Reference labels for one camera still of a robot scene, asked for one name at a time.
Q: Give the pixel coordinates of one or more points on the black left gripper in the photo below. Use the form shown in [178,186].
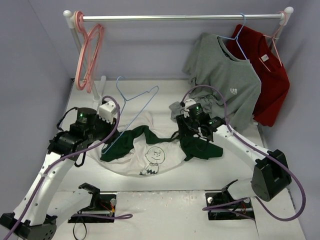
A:
[110,132]

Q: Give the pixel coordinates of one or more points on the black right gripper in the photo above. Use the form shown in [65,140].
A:
[184,130]

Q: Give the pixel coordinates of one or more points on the white and green t-shirt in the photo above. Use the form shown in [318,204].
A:
[145,149]

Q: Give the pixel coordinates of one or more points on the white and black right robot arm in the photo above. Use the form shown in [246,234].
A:
[211,136]

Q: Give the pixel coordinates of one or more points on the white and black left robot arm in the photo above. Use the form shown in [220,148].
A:
[33,219]

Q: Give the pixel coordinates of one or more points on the grey t-shirt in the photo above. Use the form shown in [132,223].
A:
[224,85]

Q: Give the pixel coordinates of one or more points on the pink hanger bundle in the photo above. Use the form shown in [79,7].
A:
[89,52]

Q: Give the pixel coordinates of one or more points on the blue hanger with grey shirt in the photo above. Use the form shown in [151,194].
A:
[236,37]

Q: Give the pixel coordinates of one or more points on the red t-shirt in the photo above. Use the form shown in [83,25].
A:
[275,83]

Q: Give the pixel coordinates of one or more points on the pink hanger with red shirt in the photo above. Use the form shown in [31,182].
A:
[276,35]

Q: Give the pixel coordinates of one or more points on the silver and white clothes rack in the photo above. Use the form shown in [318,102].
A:
[90,21]

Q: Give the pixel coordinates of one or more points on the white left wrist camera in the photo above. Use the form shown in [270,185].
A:
[107,111]

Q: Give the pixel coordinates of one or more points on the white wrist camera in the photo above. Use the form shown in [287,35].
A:
[107,111]
[185,106]

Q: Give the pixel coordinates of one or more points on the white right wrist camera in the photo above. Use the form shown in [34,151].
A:
[185,106]

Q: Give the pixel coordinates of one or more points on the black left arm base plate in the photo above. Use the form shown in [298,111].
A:
[101,204]

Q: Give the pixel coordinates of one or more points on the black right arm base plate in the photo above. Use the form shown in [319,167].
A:
[220,206]

